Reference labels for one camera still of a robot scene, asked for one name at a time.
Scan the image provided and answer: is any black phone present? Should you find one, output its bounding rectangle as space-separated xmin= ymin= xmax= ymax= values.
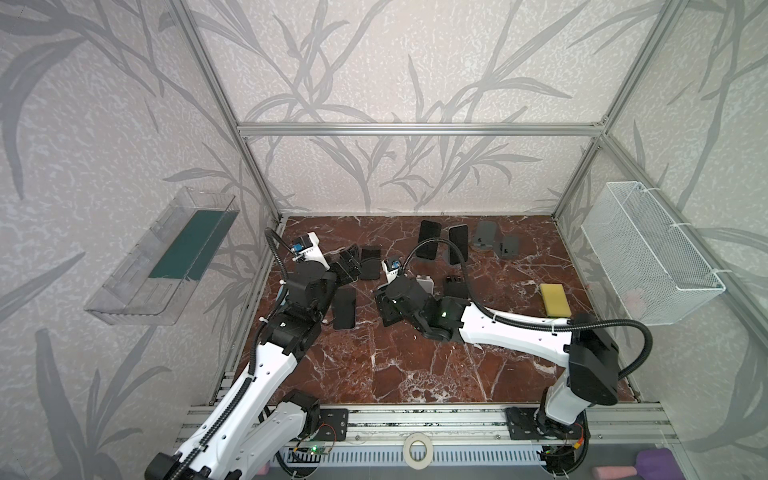
xmin=415 ymin=220 xmax=442 ymax=261
xmin=359 ymin=246 xmax=382 ymax=281
xmin=448 ymin=224 xmax=469 ymax=265

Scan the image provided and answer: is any black folding phone stand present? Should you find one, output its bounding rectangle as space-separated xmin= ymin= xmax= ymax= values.
xmin=443 ymin=275 xmax=471 ymax=300

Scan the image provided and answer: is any wood ring grey stand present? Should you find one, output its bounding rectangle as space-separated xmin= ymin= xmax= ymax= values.
xmin=471 ymin=220 xmax=499 ymax=251

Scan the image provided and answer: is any white phone stand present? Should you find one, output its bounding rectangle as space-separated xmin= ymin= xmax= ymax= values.
xmin=416 ymin=275 xmax=434 ymax=295

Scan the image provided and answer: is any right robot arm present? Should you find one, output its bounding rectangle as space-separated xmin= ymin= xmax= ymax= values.
xmin=375 ymin=275 xmax=653 ymax=425

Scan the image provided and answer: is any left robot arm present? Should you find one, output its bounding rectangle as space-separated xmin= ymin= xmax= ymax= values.
xmin=144 ymin=235 xmax=361 ymax=479

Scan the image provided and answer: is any white tape roll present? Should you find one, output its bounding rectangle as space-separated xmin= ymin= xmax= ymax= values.
xmin=402 ymin=432 xmax=434 ymax=470

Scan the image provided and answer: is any yellow green sponge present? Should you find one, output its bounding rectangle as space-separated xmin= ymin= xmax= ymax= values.
xmin=539 ymin=283 xmax=572 ymax=318

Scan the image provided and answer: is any purple pink scoop right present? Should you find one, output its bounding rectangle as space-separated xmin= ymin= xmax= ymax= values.
xmin=592 ymin=448 xmax=685 ymax=480

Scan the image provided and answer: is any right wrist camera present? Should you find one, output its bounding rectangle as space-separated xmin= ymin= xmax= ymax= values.
xmin=382 ymin=256 xmax=402 ymax=283

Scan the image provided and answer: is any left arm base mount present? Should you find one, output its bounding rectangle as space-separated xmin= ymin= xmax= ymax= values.
xmin=299 ymin=408 xmax=350 ymax=442

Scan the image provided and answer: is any clear plastic wall shelf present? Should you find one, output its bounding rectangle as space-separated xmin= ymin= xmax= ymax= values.
xmin=84 ymin=187 xmax=240 ymax=326

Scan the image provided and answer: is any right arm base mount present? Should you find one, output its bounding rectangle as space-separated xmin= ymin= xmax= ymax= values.
xmin=504 ymin=407 xmax=589 ymax=443

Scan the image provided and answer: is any white wire wall basket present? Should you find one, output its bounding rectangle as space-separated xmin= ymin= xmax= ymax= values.
xmin=581 ymin=181 xmax=726 ymax=326

